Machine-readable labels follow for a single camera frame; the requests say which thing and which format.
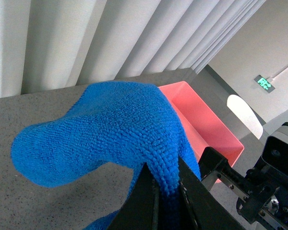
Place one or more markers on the green exit sign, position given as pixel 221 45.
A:
pixel 264 84

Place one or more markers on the white pleated curtain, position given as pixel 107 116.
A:
pixel 52 44

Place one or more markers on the blue microfiber cloth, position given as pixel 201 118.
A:
pixel 127 123

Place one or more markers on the pink plastic bin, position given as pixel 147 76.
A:
pixel 201 124

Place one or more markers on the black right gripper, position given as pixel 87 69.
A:
pixel 262 193

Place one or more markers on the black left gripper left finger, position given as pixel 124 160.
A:
pixel 141 210

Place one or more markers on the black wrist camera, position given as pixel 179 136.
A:
pixel 275 151

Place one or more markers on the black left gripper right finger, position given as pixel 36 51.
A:
pixel 198 208

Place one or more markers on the white chair back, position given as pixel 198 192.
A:
pixel 245 114

